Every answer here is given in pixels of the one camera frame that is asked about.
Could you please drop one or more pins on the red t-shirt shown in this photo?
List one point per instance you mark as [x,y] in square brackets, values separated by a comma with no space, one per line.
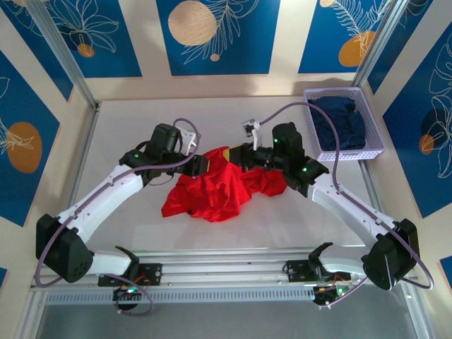
[212,194]

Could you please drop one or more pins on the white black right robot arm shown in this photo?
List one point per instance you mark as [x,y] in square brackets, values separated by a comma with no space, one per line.
[346,208]

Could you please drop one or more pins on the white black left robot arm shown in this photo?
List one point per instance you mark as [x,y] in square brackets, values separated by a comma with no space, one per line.
[99,201]

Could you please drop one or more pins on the navy blue cloth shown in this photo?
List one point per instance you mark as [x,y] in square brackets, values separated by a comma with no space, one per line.
[349,123]

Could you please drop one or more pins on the lavender perforated plastic basket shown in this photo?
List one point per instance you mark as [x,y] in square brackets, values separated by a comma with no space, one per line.
[370,120]

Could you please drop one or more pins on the blue panel with peach circle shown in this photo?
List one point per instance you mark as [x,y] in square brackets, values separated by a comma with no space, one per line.
[247,46]

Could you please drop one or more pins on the blue panel with orange oval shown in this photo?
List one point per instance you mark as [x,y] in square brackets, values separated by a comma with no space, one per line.
[28,113]

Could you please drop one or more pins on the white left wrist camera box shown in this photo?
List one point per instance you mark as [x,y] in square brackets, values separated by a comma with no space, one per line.
[187,139]

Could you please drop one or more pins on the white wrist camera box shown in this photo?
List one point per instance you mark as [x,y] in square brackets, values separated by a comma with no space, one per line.
[187,139]
[251,130]

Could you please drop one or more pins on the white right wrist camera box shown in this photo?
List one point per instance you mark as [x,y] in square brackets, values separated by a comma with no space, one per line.
[251,130]

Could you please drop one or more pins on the aluminium base frame rails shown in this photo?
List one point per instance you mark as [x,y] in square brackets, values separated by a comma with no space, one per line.
[219,272]

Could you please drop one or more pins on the blue floral wall panel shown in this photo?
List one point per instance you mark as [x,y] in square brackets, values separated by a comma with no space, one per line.
[395,46]
[123,42]
[423,159]
[35,46]
[325,35]

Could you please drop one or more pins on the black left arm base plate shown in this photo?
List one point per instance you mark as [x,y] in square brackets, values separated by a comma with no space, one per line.
[152,273]

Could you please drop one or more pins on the aluminium frame post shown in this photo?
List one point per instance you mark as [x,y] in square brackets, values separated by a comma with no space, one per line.
[378,42]
[67,60]

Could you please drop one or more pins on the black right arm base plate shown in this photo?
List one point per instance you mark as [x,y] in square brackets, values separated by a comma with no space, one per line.
[296,270]

